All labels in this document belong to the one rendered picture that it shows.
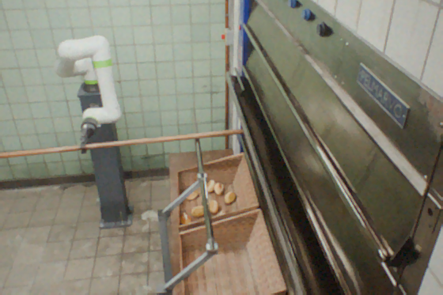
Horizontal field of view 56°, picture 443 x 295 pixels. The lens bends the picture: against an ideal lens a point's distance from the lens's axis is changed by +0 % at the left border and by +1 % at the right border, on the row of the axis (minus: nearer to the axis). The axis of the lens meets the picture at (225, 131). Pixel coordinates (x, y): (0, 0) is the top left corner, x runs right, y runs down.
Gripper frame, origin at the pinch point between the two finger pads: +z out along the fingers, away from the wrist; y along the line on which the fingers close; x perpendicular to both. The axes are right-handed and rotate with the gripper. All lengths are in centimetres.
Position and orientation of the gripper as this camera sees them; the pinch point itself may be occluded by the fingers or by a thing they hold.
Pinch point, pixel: (83, 146)
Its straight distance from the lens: 243.2
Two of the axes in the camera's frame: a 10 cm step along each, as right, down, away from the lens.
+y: 0.0, 8.6, 5.2
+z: 1.4, 5.1, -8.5
